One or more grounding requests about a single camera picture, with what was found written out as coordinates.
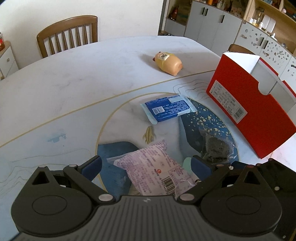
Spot red white cardboard box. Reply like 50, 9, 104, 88
206, 52, 295, 159

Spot pink snack packet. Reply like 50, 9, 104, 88
107, 140, 200, 198

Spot blue wet wipe packet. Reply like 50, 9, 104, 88
140, 94, 197, 125

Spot clear bag dark contents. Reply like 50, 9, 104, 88
199, 128, 238, 165

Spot wooden chair far side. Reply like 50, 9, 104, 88
37, 15, 98, 58

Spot yellow plush toy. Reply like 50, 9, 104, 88
152, 52, 183, 76

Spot red lidded jar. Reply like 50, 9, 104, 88
0, 33, 5, 51

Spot grey wall cabinet unit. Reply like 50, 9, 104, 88
159, 1, 295, 89

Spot wooden chair beside box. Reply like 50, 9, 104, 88
228, 44, 254, 55

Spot white drawer sideboard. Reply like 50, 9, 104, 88
0, 41, 19, 80

